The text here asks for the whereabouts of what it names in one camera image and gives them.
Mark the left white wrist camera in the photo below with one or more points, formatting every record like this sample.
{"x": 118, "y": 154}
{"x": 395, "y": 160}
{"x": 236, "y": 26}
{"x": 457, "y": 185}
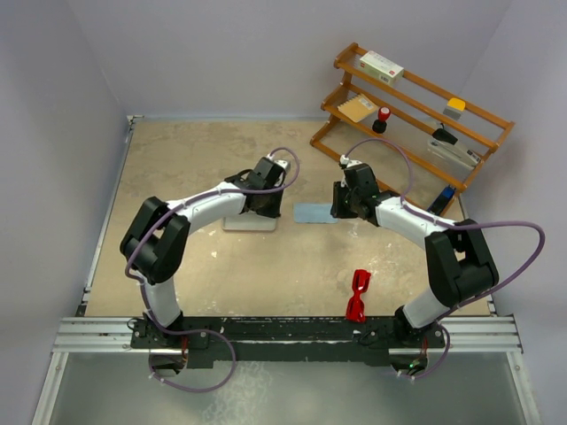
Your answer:
{"x": 284, "y": 164}

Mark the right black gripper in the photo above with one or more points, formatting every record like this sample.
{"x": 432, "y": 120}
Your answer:
{"x": 337, "y": 211}

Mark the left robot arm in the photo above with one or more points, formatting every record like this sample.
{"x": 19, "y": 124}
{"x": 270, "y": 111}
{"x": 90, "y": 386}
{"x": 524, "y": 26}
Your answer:
{"x": 155, "y": 241}

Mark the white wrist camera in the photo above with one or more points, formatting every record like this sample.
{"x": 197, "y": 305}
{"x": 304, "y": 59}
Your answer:
{"x": 345, "y": 162}
{"x": 284, "y": 164}

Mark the wooden three-tier shelf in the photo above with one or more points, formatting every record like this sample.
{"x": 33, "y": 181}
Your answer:
{"x": 417, "y": 107}

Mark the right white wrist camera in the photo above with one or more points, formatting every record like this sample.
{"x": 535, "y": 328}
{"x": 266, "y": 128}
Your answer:
{"x": 345, "y": 162}

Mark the red black stamp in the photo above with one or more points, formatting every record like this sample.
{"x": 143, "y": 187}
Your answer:
{"x": 380, "y": 123}

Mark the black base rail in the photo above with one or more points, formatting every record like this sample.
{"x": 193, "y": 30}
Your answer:
{"x": 379, "y": 341}

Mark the yellow grey sponge block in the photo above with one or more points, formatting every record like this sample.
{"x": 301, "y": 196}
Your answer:
{"x": 454, "y": 108}

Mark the brown envelope packet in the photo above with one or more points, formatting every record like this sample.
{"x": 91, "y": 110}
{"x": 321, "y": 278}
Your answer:
{"x": 357, "y": 108}

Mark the blue stapler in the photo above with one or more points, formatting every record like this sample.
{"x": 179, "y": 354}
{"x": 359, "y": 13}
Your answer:
{"x": 441, "y": 205}

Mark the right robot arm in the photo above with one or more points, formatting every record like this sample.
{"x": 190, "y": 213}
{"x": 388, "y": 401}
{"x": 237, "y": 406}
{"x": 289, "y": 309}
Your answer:
{"x": 459, "y": 263}

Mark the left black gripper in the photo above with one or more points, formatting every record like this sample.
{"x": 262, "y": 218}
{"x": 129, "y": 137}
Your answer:
{"x": 275, "y": 211}

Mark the black stapler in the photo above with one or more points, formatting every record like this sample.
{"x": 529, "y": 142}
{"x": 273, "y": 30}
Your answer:
{"x": 444, "y": 136}

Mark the red sunglasses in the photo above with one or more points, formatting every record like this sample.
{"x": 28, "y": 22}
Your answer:
{"x": 355, "y": 304}

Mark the aluminium frame rail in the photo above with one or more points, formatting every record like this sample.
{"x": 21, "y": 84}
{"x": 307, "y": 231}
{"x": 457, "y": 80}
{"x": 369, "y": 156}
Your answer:
{"x": 483, "y": 334}

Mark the blue cleaning cloth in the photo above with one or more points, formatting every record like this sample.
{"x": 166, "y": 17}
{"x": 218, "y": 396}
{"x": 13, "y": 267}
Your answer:
{"x": 313, "y": 213}

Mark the pink glasses case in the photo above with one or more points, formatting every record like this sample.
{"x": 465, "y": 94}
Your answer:
{"x": 248, "y": 223}

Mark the white green box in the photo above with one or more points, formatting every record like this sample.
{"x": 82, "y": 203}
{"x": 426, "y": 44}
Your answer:
{"x": 380, "y": 68}

